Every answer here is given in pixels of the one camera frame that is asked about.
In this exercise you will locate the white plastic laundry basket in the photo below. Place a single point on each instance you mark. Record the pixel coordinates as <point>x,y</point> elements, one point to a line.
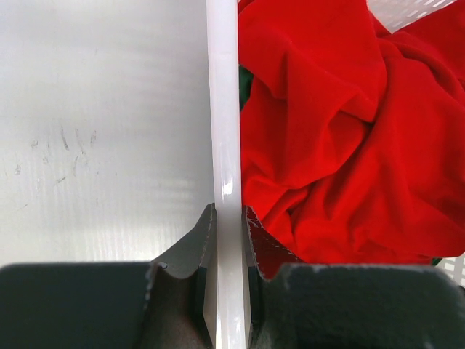
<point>225,174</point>

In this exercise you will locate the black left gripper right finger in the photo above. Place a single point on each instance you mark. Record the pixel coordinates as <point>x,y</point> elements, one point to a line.
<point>300,305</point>

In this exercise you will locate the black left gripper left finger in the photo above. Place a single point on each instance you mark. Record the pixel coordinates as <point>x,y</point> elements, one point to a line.
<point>156,304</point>

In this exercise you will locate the green t shirt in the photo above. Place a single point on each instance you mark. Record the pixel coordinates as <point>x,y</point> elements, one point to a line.
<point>245,81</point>

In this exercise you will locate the red crumpled t shirt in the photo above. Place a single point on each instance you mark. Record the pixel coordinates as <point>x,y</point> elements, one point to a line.
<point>341,123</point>

